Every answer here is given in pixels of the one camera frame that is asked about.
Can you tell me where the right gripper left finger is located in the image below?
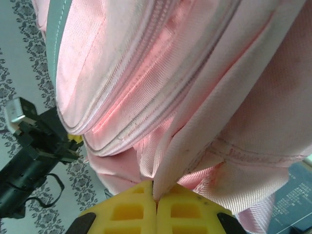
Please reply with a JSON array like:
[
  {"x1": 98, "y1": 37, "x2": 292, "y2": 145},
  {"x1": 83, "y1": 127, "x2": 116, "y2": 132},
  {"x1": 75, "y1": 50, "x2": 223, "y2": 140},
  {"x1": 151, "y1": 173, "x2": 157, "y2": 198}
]
[{"x1": 69, "y1": 180, "x2": 158, "y2": 234}]

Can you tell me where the thin black left gripper cable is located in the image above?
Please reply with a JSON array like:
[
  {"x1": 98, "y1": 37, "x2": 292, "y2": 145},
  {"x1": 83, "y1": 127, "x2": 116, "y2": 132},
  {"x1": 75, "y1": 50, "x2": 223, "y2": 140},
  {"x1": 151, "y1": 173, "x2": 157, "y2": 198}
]
[{"x1": 24, "y1": 173, "x2": 65, "y2": 208}]

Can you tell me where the pink backpack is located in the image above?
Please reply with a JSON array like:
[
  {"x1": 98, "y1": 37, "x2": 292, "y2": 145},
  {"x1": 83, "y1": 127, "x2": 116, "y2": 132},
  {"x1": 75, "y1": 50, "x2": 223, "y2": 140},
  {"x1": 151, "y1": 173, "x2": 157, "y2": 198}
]
[{"x1": 31, "y1": 0, "x2": 312, "y2": 234}]

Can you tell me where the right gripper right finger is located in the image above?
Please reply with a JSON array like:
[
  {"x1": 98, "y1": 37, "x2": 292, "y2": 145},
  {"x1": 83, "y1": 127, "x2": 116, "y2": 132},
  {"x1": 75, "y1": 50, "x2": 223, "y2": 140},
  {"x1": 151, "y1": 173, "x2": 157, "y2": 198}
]
[{"x1": 157, "y1": 184, "x2": 247, "y2": 234}]

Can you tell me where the navy blue booklet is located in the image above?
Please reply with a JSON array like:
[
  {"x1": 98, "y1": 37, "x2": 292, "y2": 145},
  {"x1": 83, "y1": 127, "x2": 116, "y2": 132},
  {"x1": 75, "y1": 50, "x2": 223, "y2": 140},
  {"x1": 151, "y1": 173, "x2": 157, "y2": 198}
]
[{"x1": 268, "y1": 160, "x2": 312, "y2": 234}]

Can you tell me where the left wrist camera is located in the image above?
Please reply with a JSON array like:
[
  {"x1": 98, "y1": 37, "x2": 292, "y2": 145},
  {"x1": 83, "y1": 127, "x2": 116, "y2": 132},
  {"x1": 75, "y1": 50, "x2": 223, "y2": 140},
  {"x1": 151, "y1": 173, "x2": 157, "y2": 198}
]
[{"x1": 4, "y1": 97, "x2": 38, "y2": 134}]

